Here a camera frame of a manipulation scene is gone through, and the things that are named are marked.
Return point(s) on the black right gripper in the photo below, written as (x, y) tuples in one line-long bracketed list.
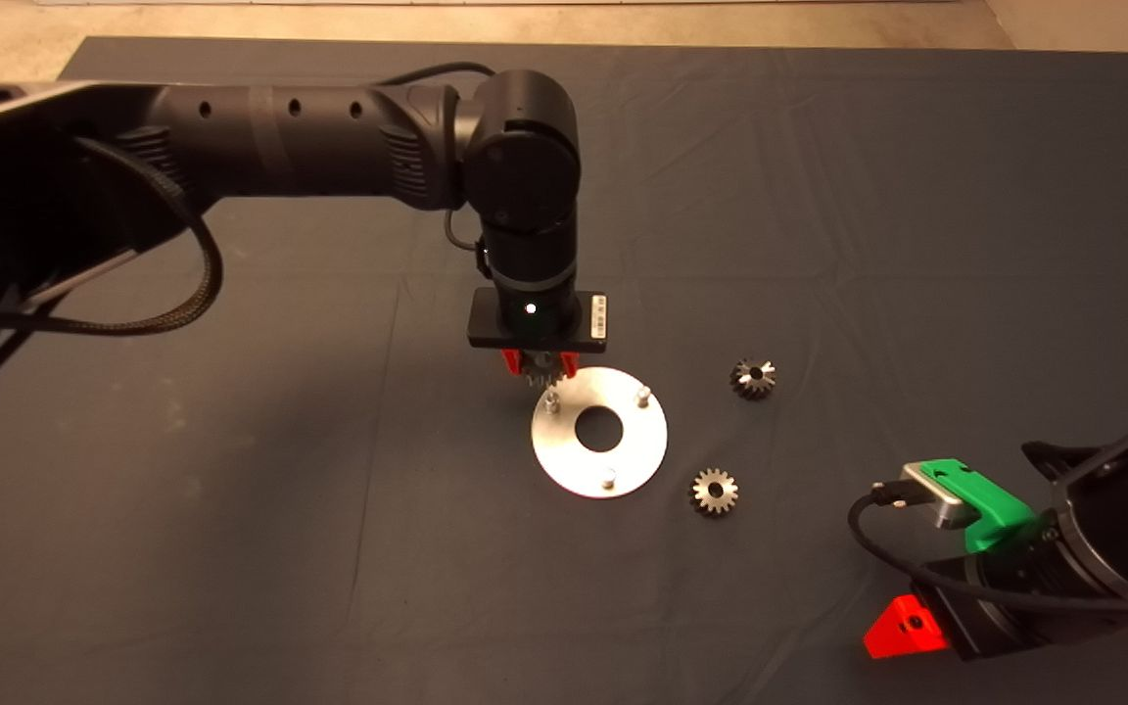
[(970, 617)]

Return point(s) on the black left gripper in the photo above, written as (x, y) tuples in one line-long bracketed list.
[(486, 328)]

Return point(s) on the steel planetary gear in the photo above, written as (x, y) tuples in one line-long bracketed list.
[(701, 495), (742, 388), (542, 375)]

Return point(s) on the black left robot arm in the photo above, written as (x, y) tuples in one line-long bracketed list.
[(309, 137)]

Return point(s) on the dark grey table cloth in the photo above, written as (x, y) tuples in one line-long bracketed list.
[(819, 196)]

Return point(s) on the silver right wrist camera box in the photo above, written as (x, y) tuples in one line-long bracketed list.
[(931, 494)]

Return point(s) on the green right camera mount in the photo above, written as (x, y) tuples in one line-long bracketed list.
[(995, 517)]

